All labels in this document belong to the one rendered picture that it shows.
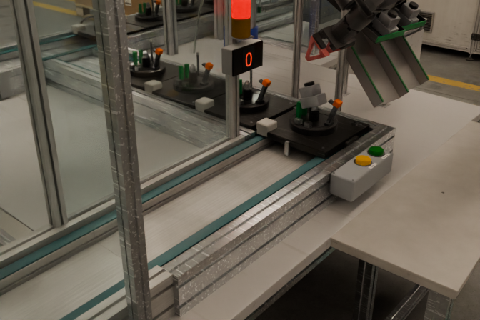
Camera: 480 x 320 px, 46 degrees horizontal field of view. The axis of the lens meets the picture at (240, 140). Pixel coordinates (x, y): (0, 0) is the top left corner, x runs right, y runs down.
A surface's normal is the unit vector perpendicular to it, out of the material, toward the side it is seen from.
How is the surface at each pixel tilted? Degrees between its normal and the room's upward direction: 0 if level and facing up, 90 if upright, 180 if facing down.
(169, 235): 0
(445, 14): 90
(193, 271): 90
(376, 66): 45
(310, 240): 0
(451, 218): 0
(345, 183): 90
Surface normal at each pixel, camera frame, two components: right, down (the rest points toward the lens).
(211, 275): 0.76, 0.29
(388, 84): 0.44, -0.40
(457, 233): 0.00, -0.90
